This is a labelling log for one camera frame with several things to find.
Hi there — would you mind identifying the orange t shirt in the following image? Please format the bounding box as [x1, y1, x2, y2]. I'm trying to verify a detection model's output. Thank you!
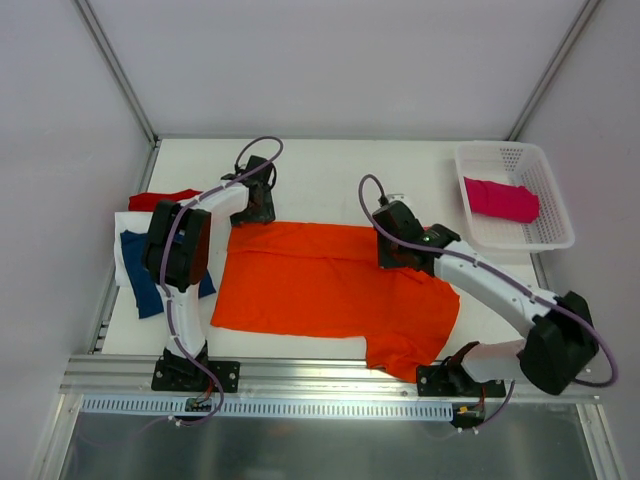
[211, 222, 460, 382]

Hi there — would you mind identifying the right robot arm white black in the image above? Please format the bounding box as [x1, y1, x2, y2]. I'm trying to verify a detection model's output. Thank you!
[372, 198, 599, 396]

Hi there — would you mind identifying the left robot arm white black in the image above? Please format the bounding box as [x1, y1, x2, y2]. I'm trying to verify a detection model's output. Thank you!
[142, 155, 277, 391]

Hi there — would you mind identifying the red folded t shirt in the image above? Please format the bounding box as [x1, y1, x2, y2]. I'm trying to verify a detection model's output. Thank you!
[128, 189, 201, 212]

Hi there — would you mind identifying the pink t shirt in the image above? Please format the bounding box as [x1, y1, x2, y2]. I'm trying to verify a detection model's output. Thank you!
[464, 177, 540, 224]

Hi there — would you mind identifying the white folded t shirt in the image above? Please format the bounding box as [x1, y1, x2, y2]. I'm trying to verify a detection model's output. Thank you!
[113, 209, 156, 289]

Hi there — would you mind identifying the white plastic basket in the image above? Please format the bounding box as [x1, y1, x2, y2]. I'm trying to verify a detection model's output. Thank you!
[454, 141, 575, 253]

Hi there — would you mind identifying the blue folded t shirt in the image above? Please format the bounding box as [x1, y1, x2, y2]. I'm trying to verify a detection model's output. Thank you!
[119, 229, 217, 320]

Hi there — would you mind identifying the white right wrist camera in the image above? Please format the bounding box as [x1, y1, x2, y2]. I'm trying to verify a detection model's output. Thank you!
[385, 193, 413, 209]

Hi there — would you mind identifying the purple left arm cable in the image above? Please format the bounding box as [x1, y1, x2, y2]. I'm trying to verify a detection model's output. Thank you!
[154, 135, 285, 426]

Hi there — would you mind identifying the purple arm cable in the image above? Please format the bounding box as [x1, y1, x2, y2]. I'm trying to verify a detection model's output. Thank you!
[154, 135, 285, 426]
[358, 173, 620, 435]

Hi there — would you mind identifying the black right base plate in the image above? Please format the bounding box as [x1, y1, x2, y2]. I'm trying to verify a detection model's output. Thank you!
[416, 364, 507, 398]

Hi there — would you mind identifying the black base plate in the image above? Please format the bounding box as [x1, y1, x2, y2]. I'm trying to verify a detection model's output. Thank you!
[151, 355, 241, 393]
[416, 364, 507, 398]

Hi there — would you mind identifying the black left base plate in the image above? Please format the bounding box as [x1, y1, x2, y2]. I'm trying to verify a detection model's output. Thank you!
[151, 355, 241, 393]

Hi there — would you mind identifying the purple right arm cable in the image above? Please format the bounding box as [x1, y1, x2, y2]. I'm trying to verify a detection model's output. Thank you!
[358, 173, 620, 435]

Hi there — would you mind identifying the left aluminium frame post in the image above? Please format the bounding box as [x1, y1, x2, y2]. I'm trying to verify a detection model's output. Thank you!
[72, 0, 158, 146]

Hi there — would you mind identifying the aluminium frame post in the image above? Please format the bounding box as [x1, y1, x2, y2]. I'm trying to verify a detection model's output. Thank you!
[72, 0, 158, 146]
[504, 0, 603, 142]

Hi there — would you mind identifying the aluminium mounting rail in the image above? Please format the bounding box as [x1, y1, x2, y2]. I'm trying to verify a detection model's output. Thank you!
[58, 353, 600, 405]

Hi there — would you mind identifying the white slotted cable duct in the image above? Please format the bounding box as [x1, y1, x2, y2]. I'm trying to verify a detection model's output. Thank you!
[80, 395, 454, 422]

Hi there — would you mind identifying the right aluminium frame post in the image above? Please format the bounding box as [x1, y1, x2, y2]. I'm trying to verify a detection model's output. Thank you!
[504, 0, 603, 142]

